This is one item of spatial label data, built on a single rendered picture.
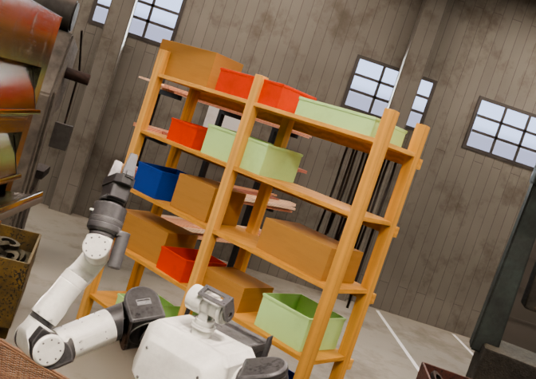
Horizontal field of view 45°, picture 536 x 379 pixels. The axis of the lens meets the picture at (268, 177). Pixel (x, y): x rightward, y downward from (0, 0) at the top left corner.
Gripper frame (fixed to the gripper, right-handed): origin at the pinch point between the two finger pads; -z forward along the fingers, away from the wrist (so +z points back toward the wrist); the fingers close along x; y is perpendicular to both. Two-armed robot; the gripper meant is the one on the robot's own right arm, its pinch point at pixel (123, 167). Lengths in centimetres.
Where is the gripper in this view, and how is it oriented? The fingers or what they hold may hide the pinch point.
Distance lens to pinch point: 177.3
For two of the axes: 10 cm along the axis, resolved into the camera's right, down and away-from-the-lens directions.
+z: -2.2, 9.2, -3.2
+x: 5.7, -1.5, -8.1
